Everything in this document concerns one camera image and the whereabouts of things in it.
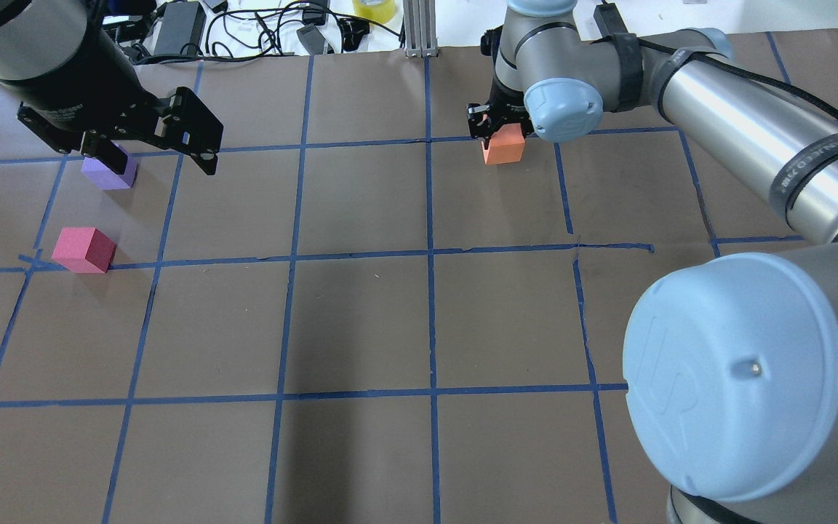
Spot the black laptop power brick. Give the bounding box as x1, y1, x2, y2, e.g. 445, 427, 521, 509
153, 1, 206, 57

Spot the brown paper table cover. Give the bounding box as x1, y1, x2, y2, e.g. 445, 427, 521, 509
0, 47, 804, 523

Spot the purple foam block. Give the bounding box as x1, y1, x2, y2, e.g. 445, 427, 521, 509
81, 145, 137, 191

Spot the orange foam block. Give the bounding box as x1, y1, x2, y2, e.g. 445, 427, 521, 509
482, 123, 525, 165

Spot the yellow tape roll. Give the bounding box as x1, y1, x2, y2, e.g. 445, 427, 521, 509
352, 0, 396, 24

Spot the pink foam block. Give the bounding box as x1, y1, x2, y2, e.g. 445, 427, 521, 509
51, 228, 117, 274

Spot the small black adapter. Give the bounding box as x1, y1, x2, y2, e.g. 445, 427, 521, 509
593, 1, 631, 39

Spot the aluminium frame post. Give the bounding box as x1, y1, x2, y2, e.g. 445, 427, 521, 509
402, 0, 439, 57

